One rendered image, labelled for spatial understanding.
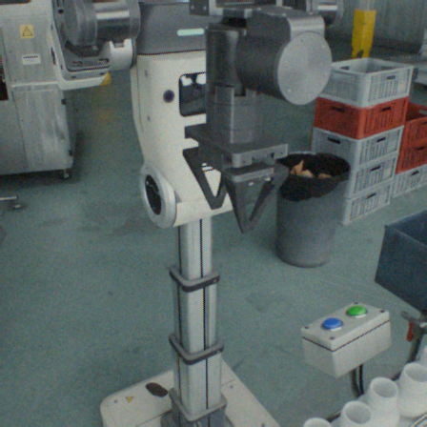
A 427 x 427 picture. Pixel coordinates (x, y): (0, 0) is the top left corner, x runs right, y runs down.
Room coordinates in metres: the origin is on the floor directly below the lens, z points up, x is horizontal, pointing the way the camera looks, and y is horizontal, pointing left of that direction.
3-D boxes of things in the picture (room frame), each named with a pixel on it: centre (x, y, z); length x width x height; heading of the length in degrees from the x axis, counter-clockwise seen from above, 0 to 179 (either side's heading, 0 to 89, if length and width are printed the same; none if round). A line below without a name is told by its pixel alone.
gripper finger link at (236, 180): (0.43, -0.03, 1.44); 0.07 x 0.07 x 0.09; 32
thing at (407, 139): (3.65, -1.63, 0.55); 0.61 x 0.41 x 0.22; 124
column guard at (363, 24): (10.51, -3.34, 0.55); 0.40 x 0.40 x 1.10; 32
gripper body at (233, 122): (0.44, -0.02, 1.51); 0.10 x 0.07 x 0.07; 32
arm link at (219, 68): (0.44, -0.02, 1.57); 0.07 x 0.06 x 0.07; 32
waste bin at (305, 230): (2.50, -0.59, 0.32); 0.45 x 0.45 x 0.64
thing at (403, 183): (3.65, -1.62, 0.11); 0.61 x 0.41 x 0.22; 124
